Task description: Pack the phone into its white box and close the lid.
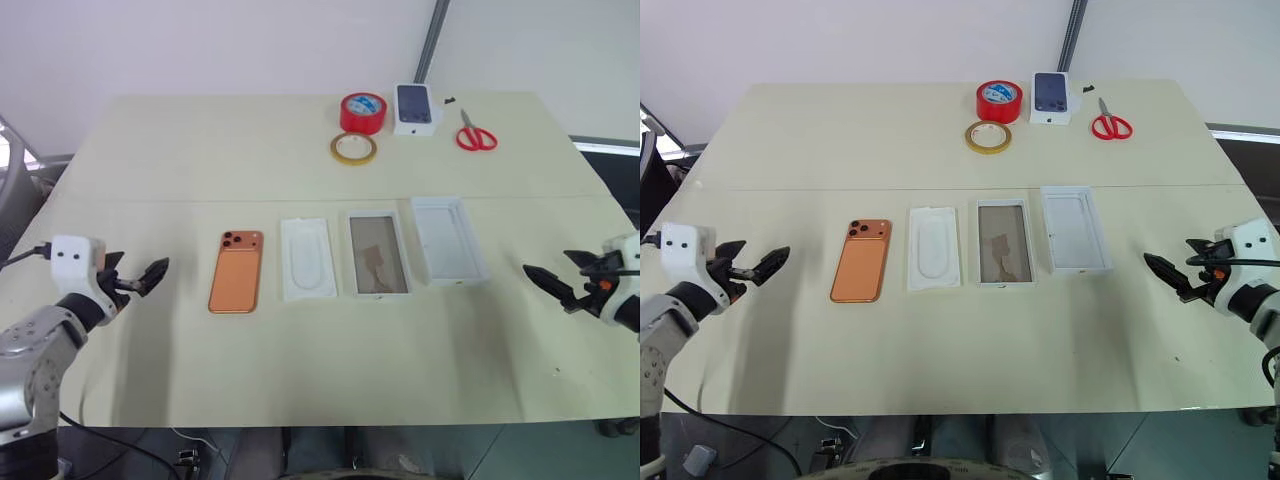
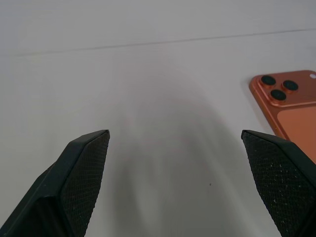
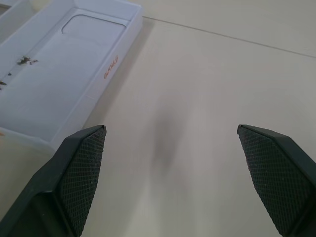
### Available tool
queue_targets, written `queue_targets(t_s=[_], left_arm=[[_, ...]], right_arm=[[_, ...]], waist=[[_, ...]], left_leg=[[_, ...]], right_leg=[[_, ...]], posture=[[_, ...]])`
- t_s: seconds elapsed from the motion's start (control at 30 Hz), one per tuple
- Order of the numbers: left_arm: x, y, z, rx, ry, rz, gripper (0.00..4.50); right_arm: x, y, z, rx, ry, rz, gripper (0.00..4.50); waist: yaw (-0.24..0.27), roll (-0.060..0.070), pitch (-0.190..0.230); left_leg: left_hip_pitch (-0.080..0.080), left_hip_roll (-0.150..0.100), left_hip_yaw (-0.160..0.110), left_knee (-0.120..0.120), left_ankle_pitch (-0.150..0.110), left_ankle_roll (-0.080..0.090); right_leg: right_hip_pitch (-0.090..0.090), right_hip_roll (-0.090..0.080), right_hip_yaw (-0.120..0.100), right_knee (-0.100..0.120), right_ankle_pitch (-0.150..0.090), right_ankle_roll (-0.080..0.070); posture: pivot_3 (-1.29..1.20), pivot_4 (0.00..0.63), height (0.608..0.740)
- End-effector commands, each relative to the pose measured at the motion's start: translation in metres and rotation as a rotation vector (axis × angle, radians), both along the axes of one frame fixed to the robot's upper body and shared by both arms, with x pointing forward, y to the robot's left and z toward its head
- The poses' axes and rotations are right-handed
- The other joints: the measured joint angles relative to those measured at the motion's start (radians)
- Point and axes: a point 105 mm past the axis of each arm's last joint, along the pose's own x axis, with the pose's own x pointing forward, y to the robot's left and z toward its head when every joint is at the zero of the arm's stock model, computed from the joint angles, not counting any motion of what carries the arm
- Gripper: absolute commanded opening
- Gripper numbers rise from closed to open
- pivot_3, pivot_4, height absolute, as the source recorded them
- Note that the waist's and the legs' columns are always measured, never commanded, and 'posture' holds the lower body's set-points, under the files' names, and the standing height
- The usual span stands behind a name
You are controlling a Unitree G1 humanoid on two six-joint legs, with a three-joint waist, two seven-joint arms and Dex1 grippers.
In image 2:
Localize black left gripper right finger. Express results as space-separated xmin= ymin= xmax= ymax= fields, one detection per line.
xmin=241 ymin=129 xmax=316 ymax=237

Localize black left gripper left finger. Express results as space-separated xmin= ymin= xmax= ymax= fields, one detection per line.
xmin=0 ymin=129 xmax=111 ymax=237

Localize orange smartphone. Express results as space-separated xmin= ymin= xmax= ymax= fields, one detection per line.
xmin=248 ymin=70 xmax=316 ymax=165

